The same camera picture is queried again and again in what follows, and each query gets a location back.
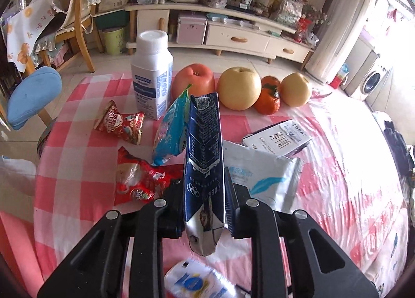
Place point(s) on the dark cloth pile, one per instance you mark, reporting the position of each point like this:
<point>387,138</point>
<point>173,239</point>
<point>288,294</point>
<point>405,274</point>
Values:
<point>395,145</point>

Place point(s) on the pale green waste bin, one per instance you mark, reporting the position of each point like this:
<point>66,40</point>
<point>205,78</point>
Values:
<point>113,40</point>

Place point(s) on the white grey paper carton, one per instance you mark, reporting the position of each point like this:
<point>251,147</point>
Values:
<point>275,137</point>

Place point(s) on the red cone wrapper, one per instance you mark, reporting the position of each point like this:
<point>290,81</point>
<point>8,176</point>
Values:
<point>121,121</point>

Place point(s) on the yellow pear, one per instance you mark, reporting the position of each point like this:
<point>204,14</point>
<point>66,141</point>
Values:
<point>239,88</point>
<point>295,89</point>

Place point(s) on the red package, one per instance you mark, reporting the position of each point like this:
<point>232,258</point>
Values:
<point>301,27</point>

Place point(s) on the white washing machine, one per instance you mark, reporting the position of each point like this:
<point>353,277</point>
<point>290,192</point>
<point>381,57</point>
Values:
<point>376,79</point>

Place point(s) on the blue cow snack packet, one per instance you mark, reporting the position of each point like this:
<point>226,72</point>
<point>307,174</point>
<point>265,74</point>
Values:
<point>171,129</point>

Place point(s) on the white orange-print tablecloth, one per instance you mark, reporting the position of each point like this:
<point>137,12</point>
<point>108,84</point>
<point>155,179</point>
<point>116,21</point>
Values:
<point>19,32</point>

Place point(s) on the dried flower bunch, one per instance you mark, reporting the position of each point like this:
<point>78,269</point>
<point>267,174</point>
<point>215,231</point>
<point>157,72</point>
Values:
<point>314,14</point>

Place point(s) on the pink storage box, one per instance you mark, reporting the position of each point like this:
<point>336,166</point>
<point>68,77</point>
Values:
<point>191,29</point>

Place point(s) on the red blue bag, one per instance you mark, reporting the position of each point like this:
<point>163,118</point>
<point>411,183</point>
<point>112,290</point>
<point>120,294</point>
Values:
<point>338,76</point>

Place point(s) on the red apple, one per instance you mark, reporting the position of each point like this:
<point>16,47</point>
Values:
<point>194,81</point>

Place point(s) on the cream television cabinet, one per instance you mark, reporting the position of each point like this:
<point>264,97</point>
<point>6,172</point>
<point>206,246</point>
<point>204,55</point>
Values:
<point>227,39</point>

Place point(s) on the light grey cushion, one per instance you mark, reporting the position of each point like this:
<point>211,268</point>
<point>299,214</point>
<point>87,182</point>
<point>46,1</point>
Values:
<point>16,171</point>

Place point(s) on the dark round stool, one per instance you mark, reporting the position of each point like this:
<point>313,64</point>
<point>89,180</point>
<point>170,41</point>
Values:
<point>43,142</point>

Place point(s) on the dark green crate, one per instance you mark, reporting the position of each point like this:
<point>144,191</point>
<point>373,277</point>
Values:
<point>110,19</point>

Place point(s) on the white lace curtain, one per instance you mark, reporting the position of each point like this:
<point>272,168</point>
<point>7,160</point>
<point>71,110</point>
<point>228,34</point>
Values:
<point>343,19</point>

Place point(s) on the red snack packet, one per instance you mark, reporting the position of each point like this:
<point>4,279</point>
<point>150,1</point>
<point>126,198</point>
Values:
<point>139,178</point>

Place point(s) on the blue cushioned stool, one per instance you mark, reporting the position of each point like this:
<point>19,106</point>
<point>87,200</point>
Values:
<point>32,94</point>

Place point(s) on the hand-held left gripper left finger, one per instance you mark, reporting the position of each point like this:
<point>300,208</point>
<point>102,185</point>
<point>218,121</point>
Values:
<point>171,207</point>

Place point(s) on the white plastic bottle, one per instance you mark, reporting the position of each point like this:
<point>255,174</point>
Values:
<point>152,77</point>

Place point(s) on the white pouch blue feather print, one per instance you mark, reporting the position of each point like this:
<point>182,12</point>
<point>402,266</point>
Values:
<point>262,178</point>

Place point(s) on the wooden chair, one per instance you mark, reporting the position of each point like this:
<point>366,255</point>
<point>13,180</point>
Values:
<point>79,26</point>

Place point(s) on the filled clear plastic bag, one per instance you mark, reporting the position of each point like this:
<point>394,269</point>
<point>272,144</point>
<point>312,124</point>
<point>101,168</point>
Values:
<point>288,11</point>

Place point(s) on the white blue yellow packet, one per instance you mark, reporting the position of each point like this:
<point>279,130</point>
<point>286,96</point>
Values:
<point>194,283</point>

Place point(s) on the dark blue milk carton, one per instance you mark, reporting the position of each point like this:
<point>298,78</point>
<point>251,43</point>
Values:
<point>202,162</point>

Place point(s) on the orange tangerine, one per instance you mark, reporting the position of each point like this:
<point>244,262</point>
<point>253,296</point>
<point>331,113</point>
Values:
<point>271,81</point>

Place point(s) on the red white checked tablecloth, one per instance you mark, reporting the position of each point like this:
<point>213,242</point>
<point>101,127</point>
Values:
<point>324,188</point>

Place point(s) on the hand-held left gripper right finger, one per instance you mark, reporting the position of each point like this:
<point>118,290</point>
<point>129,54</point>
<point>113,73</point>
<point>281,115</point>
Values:
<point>238,213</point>

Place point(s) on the orange persimmon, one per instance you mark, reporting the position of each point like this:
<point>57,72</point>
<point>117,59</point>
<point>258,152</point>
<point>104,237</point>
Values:
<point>267,101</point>

